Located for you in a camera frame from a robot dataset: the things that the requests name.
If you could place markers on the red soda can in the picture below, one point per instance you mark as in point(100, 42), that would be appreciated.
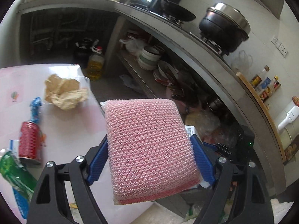
point(30, 143)

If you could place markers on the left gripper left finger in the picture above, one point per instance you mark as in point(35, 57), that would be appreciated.
point(49, 203)

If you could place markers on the stacked white green bowls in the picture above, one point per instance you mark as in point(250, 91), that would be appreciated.
point(148, 59)

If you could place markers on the green plastic bottle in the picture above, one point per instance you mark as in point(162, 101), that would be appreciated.
point(17, 175)

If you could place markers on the pink scrub sponge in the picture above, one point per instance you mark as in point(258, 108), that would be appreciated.
point(149, 151)

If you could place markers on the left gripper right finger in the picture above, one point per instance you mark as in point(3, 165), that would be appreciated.
point(251, 203)

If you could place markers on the black cooking pot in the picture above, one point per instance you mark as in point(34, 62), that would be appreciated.
point(225, 26)

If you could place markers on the wooden condiment shelf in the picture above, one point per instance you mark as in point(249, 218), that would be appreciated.
point(264, 111)

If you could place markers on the white plastic bag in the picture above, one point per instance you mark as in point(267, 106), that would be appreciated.
point(133, 46)

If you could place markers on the blue candy wrapper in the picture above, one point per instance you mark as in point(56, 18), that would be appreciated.
point(35, 110)

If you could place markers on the black wok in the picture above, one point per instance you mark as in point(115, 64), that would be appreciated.
point(180, 13)

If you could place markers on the cooking oil bottle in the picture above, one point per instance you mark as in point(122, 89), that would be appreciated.
point(95, 64)

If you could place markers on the brown paper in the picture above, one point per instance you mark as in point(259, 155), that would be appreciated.
point(65, 93)

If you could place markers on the white wall socket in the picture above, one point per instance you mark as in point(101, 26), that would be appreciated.
point(282, 49)

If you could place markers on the blue toothpaste box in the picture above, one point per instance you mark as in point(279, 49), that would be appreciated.
point(22, 203)

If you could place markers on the pink patterned tablecloth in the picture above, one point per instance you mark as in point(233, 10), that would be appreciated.
point(68, 133)

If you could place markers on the metal shelf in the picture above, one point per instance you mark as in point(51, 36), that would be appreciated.
point(145, 79)

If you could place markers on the yellow plastic bag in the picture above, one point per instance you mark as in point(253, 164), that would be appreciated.
point(204, 122)

